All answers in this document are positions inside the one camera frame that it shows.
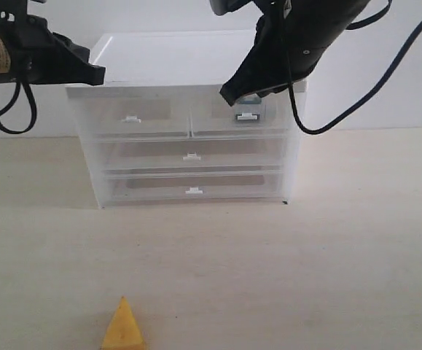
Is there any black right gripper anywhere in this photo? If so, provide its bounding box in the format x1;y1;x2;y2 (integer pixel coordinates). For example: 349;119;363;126
219;14;305;106

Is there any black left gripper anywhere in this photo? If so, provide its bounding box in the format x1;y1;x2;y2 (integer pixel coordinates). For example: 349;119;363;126
0;14;106;86

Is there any white blue-labelled pill bottle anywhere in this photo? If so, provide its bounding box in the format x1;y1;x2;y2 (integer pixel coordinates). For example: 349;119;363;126
233;95;262;123

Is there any yellow cheese wedge toy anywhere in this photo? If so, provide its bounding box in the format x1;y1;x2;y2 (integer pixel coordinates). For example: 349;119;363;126
100;296;146;350

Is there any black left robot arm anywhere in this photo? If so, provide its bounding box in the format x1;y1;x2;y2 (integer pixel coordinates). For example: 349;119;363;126
0;15;106;86

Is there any clear middle wide drawer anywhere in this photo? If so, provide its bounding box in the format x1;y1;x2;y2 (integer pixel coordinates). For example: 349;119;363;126
98;137;286;172

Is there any clear wide drawer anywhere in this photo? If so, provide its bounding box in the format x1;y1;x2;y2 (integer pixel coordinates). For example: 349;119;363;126
98;137;286;172
108;171;284;202

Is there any white plastic drawer cabinet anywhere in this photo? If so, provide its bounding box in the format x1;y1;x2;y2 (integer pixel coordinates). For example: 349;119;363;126
66;29;300;208

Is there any clear bottom wide drawer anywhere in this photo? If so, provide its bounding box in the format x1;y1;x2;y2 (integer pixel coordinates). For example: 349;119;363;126
108;171;284;202

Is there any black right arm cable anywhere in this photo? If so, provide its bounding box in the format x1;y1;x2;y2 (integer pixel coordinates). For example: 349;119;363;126
268;0;422;136

